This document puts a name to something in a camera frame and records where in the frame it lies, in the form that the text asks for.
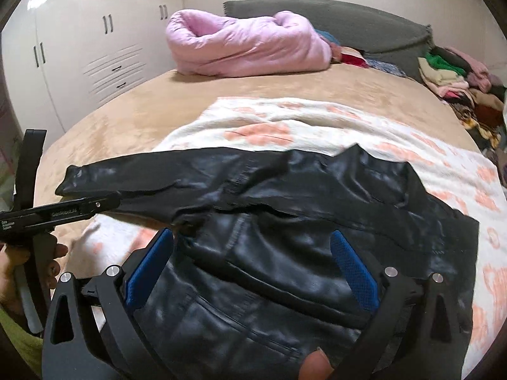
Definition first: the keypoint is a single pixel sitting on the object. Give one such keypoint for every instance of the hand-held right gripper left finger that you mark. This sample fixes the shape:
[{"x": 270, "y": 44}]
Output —
[{"x": 150, "y": 263}]

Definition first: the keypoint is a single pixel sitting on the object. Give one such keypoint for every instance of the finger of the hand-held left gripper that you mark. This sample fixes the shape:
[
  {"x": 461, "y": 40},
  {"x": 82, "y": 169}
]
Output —
[{"x": 107, "y": 204}]

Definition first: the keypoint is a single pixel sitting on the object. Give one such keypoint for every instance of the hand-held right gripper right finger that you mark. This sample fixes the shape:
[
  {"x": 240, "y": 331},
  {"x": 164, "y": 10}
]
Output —
[{"x": 354, "y": 271}]

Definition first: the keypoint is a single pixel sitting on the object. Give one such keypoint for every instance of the black leather jacket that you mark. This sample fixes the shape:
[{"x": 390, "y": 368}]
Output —
[{"x": 257, "y": 253}]

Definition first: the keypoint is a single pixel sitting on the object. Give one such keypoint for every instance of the green sleeved left forearm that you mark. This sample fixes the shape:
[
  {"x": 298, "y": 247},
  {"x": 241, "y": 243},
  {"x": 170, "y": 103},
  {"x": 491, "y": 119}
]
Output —
[{"x": 19, "y": 342}]

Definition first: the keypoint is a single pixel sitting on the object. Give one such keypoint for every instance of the pile of assorted clothes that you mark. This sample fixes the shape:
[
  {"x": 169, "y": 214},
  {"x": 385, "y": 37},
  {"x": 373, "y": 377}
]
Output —
[{"x": 455, "y": 83}]

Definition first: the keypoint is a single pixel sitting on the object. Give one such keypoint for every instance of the person's left hand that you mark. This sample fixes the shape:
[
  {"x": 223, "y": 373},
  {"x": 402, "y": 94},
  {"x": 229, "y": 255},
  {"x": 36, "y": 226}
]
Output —
[{"x": 10, "y": 273}]

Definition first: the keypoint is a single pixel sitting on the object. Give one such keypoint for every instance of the person's right hand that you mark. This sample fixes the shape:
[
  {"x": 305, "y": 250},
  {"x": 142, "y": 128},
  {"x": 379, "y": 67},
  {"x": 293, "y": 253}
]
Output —
[{"x": 317, "y": 366}]

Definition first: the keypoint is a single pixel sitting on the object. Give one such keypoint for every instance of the beige bed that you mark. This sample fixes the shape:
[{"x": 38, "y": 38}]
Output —
[{"x": 158, "y": 99}]

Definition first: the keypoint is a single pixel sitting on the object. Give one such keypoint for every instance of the white peach printed blanket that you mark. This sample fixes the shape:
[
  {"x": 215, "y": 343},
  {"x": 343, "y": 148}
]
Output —
[{"x": 317, "y": 126}]

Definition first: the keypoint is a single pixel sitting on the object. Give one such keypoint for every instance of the white wardrobe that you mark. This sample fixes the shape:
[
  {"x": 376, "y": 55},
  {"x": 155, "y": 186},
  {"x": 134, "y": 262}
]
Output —
[{"x": 79, "y": 47}]

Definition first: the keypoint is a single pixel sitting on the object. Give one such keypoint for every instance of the blue patterned cloth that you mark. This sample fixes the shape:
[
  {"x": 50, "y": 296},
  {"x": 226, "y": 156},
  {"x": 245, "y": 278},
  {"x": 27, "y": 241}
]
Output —
[{"x": 384, "y": 68}]

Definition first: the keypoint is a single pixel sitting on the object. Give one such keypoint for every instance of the pink quilt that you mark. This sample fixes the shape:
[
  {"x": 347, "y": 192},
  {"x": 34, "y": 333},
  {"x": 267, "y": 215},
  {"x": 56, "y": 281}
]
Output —
[{"x": 245, "y": 47}]

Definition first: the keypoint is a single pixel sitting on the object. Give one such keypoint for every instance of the red cloth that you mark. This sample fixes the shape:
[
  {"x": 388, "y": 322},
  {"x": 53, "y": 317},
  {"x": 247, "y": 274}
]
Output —
[{"x": 352, "y": 60}]

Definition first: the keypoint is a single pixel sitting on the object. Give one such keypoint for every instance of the teal cloth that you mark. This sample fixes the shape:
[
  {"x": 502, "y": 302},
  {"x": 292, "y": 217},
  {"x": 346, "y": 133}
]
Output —
[{"x": 326, "y": 36}]

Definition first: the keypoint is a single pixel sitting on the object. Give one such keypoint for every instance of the grey headboard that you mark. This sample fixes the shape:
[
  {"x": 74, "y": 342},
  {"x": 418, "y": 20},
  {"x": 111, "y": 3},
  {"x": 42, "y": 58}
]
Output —
[{"x": 376, "y": 27}]

